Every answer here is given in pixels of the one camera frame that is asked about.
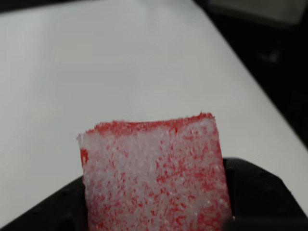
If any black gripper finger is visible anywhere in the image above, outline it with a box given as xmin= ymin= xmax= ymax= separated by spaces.
xmin=222 ymin=157 xmax=308 ymax=231
xmin=0 ymin=176 xmax=90 ymax=231

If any red white foam cube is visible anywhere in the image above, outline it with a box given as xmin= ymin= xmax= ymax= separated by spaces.
xmin=76 ymin=111 xmax=233 ymax=231

